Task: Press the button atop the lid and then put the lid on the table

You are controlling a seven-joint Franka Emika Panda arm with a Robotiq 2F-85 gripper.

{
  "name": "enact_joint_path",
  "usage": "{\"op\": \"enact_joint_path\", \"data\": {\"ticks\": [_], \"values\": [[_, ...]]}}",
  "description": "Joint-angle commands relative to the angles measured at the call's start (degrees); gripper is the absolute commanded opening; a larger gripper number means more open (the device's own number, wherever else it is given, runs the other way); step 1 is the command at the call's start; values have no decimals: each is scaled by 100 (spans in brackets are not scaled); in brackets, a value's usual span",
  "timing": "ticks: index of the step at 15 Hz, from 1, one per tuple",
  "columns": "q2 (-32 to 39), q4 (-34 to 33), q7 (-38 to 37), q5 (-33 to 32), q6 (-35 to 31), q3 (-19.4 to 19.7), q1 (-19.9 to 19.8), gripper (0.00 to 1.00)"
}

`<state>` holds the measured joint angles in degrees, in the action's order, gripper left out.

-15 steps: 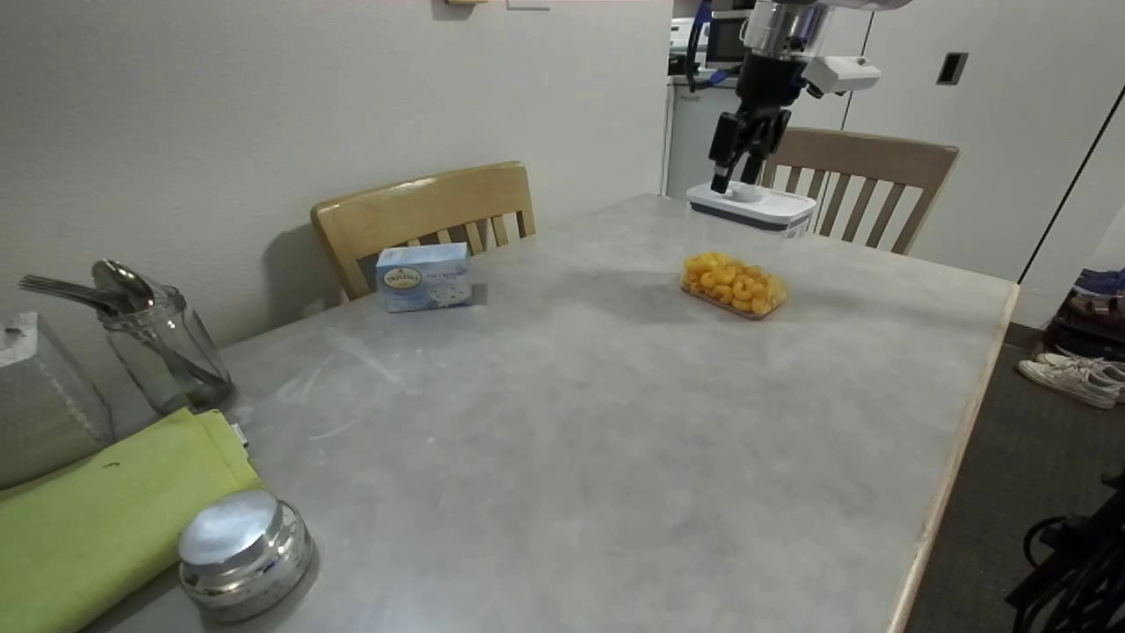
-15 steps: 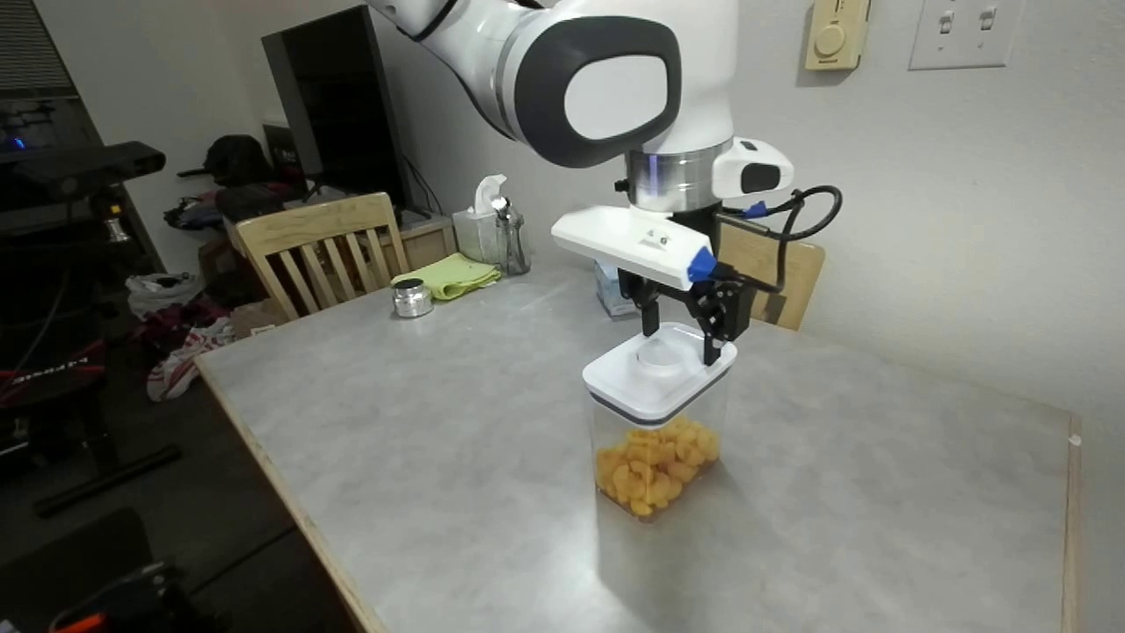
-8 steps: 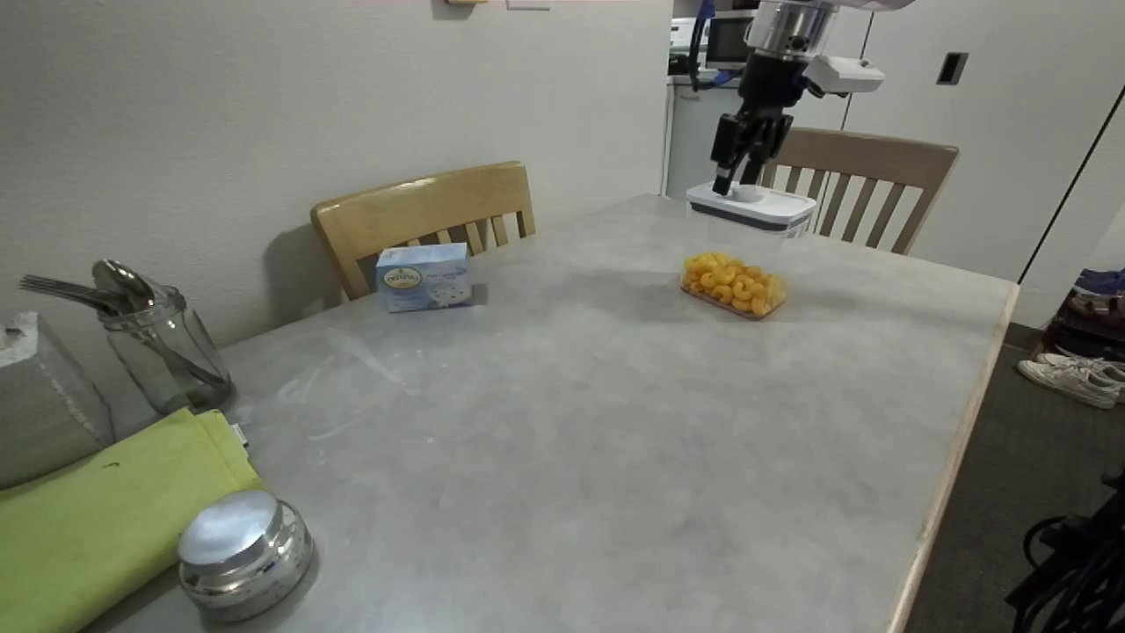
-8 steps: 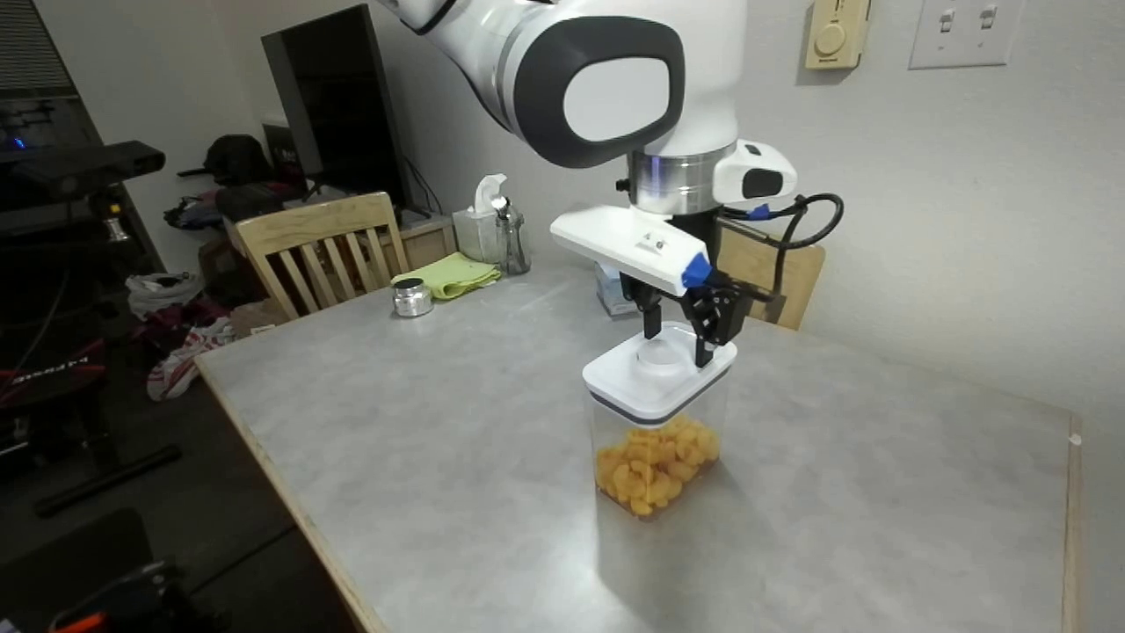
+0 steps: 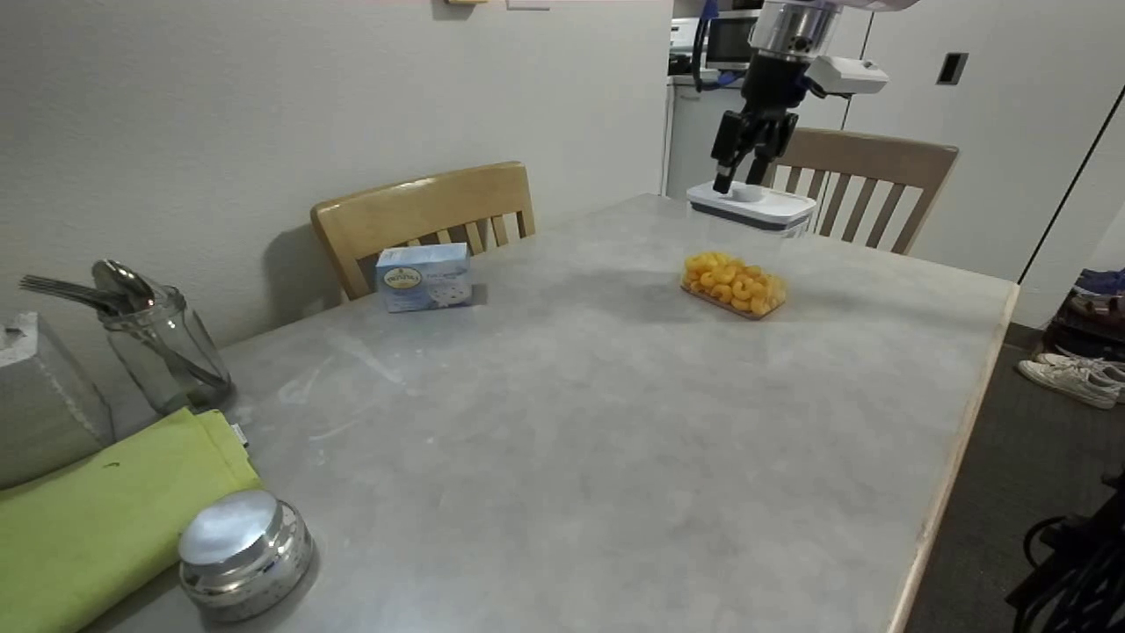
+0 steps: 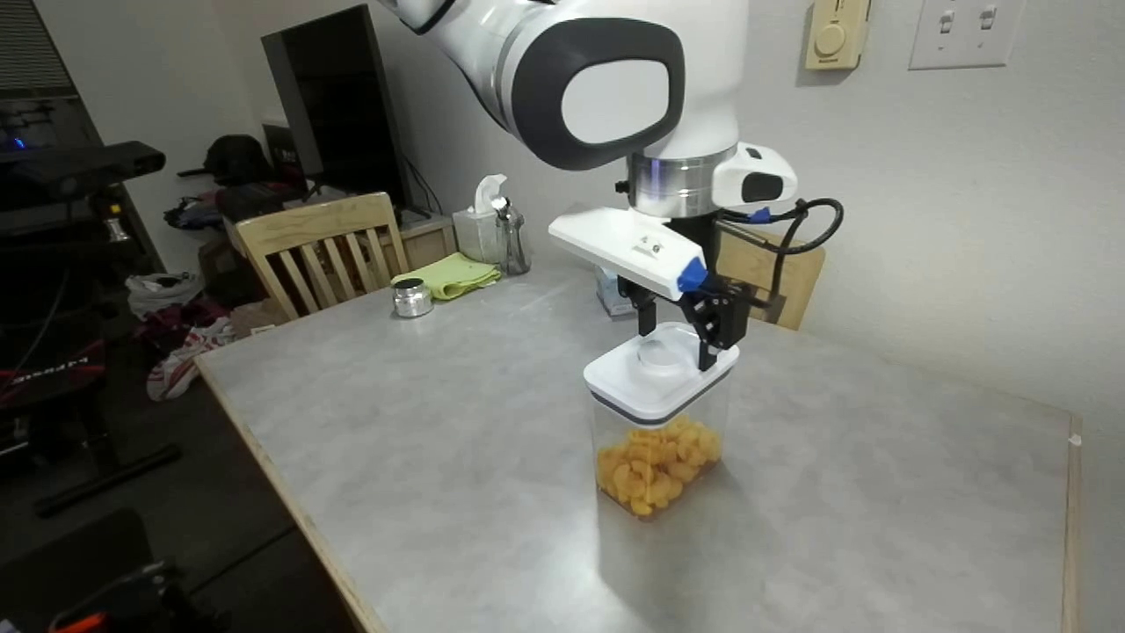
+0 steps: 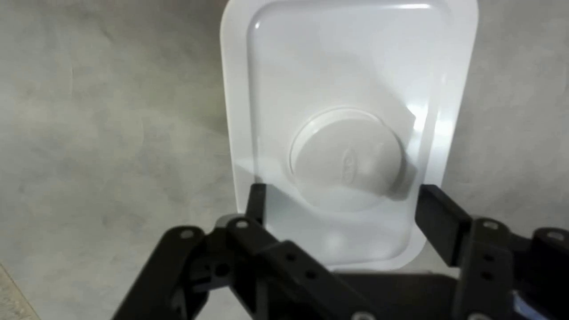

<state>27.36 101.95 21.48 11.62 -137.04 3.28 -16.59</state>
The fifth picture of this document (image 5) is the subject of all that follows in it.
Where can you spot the white light switch plate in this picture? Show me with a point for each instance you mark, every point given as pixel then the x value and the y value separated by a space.
pixel 527 4

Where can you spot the brown wooden slat-back chair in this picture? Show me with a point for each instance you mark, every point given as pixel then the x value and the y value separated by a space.
pixel 874 149

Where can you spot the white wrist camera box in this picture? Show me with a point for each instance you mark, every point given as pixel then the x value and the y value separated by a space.
pixel 848 74

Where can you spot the white lidded container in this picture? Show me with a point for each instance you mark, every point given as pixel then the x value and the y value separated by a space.
pixel 773 205

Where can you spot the metal spoon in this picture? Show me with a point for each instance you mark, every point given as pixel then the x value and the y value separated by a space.
pixel 124 283

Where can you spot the black wheeled frame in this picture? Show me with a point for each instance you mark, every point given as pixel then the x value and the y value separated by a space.
pixel 1084 576

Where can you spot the black microwave oven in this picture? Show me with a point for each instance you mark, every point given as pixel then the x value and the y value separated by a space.
pixel 731 35

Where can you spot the black slanted stand pole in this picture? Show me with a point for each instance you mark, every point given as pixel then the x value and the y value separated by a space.
pixel 1072 196

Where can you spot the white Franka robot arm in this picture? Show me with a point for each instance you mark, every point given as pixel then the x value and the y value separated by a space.
pixel 794 27

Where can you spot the light wooden slat-back chair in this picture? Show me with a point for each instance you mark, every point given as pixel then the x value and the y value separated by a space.
pixel 424 201

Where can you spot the white sneaker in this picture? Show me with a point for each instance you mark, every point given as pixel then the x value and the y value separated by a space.
pixel 1071 386
pixel 1098 368

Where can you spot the black wall plate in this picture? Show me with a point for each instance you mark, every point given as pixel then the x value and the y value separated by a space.
pixel 950 69

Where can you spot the lime green folded cloth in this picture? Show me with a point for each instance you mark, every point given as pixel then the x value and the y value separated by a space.
pixel 93 515

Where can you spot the dark blue bag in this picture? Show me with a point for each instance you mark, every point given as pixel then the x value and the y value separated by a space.
pixel 1091 312

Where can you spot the round silver metal tin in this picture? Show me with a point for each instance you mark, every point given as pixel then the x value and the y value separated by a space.
pixel 243 550

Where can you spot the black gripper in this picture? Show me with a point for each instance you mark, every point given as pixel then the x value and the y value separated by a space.
pixel 773 88

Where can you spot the white kitchen cabinet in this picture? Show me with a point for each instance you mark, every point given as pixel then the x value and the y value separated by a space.
pixel 703 134

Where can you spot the light blue tea box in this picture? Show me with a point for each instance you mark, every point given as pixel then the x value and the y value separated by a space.
pixel 424 278

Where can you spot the clear glass utensil jar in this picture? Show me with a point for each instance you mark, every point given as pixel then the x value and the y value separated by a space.
pixel 171 356

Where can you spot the beige wall thermostat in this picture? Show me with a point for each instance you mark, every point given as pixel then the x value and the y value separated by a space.
pixel 466 4

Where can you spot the clear plastic storage container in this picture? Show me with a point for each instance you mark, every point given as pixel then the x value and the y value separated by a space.
pixel 750 246

